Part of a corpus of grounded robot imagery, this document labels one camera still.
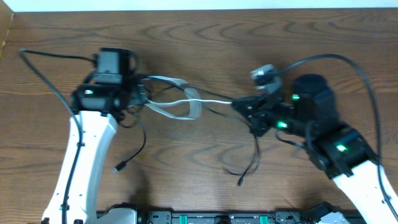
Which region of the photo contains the black USB cable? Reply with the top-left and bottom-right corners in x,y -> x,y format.
111,74 -> 262,187

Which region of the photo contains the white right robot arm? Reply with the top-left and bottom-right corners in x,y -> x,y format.
232,74 -> 397,223

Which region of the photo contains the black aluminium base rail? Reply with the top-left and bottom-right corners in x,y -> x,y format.
93,201 -> 371,224

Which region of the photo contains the white USB cable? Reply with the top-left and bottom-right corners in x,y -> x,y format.
141,75 -> 233,121

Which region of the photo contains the wooden side panel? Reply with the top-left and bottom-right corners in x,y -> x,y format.
0,0 -> 14,55

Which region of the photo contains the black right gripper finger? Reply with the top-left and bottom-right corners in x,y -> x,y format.
248,116 -> 264,137
231,96 -> 257,117

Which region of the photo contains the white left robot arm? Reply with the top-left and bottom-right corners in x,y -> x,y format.
41,48 -> 144,224

